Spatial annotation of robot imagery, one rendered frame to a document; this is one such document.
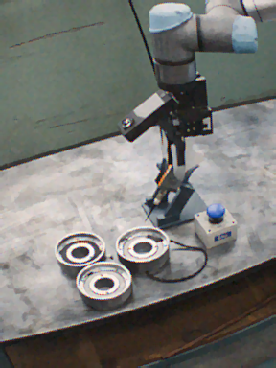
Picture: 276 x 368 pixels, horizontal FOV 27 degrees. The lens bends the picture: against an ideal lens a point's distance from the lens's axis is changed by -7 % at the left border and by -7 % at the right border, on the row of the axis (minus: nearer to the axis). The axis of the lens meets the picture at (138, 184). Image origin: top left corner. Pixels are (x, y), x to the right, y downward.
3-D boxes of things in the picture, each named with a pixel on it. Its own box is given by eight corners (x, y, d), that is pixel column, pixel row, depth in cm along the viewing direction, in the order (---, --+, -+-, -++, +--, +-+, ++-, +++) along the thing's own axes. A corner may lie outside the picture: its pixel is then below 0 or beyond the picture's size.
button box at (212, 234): (207, 250, 121) (207, 233, 119) (194, 231, 127) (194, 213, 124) (241, 238, 123) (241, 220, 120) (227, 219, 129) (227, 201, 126)
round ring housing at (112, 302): (144, 292, 113) (142, 278, 111) (104, 319, 108) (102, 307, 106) (107, 268, 120) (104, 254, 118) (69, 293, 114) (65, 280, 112)
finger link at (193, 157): (209, 181, 114) (204, 137, 110) (180, 189, 113) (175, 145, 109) (202, 173, 117) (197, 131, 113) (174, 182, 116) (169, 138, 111)
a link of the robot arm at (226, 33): (250, 6, 101) (195, 4, 102) (257, 23, 92) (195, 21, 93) (253, 39, 105) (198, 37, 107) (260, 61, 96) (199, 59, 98)
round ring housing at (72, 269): (56, 279, 118) (51, 264, 116) (61, 245, 127) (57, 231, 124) (105, 280, 117) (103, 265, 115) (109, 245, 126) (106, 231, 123)
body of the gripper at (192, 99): (214, 137, 110) (210, 81, 103) (171, 149, 108) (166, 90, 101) (197, 119, 116) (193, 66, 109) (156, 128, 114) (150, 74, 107)
